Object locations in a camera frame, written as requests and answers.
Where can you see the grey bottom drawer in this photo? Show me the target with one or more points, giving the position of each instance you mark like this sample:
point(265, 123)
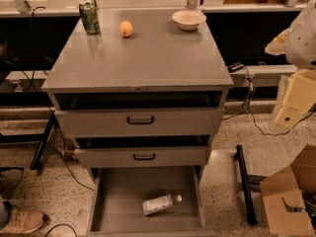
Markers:
point(117, 206)

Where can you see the grey drawer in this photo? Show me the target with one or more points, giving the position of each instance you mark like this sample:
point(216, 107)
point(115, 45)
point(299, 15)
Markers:
point(117, 206)
point(121, 123)
point(142, 157)

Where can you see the beige sneaker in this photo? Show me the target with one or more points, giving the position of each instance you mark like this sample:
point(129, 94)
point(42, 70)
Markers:
point(22, 222)

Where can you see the cardboard box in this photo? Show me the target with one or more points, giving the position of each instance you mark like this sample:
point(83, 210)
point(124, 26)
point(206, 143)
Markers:
point(283, 194)

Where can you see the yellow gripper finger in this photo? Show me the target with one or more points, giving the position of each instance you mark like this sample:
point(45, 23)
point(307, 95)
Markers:
point(278, 45)

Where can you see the orange fruit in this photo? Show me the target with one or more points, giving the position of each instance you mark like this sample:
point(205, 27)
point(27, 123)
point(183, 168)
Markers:
point(126, 29)

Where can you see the clear plastic water bottle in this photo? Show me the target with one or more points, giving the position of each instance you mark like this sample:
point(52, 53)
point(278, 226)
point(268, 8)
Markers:
point(158, 204)

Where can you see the black table leg left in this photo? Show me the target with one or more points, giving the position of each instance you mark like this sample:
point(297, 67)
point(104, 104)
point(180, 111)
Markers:
point(36, 163)

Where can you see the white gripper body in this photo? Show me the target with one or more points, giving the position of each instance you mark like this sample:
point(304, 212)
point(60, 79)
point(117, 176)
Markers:
point(302, 46)

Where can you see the black table leg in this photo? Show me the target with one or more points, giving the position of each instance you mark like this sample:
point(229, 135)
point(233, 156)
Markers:
point(250, 211)
point(36, 163)

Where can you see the grey drawer cabinet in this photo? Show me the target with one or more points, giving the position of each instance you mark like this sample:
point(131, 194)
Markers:
point(158, 67)

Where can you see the grey middle drawer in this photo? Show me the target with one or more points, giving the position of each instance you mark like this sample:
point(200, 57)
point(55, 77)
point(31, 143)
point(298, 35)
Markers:
point(142, 157)

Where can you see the green soda can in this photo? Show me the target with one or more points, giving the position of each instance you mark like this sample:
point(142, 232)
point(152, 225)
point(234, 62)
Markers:
point(89, 17)

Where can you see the grey top drawer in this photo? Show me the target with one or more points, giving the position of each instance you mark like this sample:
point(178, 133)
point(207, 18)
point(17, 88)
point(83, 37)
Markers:
point(121, 123)

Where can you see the black power adapter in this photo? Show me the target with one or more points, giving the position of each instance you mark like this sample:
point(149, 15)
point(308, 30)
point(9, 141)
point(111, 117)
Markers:
point(235, 67)

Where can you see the black table leg right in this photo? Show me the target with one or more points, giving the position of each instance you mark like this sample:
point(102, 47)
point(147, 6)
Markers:
point(250, 211)

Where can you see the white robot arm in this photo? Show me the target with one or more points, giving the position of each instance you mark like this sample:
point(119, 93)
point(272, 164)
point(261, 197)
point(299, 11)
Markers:
point(298, 44)

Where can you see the white bowl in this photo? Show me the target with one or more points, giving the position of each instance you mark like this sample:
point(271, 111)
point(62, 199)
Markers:
point(189, 20)

